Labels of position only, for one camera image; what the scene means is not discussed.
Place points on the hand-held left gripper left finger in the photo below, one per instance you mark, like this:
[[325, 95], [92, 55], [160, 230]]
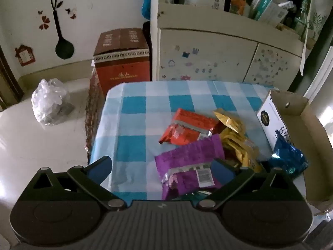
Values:
[[100, 170]]

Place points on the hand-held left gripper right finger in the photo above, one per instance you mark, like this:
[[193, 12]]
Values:
[[221, 173]]

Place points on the purple snack packet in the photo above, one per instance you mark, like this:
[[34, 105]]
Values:
[[187, 156]]

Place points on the cardboard box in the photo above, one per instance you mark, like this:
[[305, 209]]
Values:
[[313, 135]]

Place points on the orange snack packet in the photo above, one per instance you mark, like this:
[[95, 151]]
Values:
[[179, 136], [192, 118]]

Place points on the blue white checkered tablecloth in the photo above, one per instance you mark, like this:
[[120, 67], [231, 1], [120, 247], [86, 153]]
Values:
[[135, 114]]

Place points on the blue snack packet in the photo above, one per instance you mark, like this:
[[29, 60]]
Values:
[[288, 156]]

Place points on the clear plastic bag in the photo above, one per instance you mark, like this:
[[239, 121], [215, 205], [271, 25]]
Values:
[[49, 101]]

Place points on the red brown carton box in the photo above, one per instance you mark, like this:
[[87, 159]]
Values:
[[122, 67]]

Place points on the cream cabinet with stickers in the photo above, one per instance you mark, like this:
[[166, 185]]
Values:
[[208, 47]]

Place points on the orange packet on shelf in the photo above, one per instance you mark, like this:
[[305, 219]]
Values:
[[238, 5]]

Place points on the white teal carton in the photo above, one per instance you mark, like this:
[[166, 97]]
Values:
[[264, 6]]

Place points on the blue plastic bag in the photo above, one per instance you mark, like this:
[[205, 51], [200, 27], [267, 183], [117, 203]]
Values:
[[145, 2]]

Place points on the green glass bottle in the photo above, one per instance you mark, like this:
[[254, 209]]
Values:
[[301, 18]]

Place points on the leaf print panel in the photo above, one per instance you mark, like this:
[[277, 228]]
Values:
[[317, 23]]

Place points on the vase flower wall decal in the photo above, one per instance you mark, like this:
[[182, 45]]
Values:
[[63, 45]]

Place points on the red house wall sticker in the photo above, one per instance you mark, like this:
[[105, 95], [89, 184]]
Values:
[[24, 56]]

